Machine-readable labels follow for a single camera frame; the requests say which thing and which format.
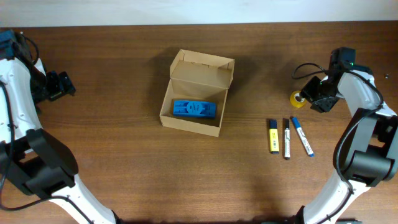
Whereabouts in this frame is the yellow adhesive tape roll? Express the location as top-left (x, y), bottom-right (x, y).
top-left (289, 90), bottom-right (307, 108)

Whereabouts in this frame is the blue cap whiteboard marker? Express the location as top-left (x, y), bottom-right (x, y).
top-left (292, 117), bottom-right (314, 157)

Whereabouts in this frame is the black cap whiteboard marker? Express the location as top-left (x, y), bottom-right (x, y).
top-left (283, 118), bottom-right (290, 160)

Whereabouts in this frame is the yellow highlighter black cap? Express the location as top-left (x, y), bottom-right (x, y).
top-left (269, 119), bottom-right (279, 154)

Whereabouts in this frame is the blue plastic tape dispenser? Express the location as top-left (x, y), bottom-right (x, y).
top-left (172, 100), bottom-right (217, 119)

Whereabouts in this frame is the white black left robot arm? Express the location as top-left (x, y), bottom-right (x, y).
top-left (1, 29), bottom-right (122, 224)

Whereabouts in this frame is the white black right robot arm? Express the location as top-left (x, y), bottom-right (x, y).
top-left (290, 47), bottom-right (397, 223)

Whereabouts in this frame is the brown cardboard box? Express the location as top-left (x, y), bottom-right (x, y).
top-left (159, 49), bottom-right (235, 137)

